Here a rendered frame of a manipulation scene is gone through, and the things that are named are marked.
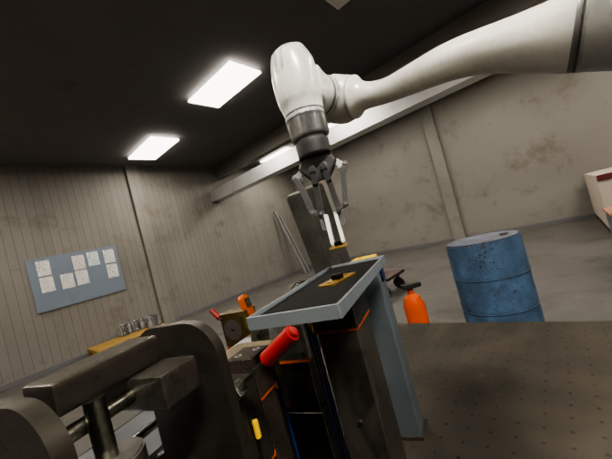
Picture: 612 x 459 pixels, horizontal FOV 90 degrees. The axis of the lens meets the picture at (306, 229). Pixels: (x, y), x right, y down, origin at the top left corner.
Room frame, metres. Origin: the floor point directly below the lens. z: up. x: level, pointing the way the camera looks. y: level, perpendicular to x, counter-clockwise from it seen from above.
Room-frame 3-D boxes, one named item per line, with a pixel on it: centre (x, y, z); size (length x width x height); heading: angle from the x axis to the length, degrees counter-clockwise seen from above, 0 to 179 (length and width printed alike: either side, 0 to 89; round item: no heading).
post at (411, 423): (0.80, -0.13, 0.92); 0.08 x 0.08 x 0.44; 67
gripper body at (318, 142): (0.68, -0.06, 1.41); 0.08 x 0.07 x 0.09; 80
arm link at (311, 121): (0.68, -0.06, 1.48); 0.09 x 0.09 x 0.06
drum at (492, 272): (2.59, -1.40, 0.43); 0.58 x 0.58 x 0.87
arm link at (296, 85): (0.69, -0.07, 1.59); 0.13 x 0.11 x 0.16; 142
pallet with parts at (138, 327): (6.35, 4.06, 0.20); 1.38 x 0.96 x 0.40; 140
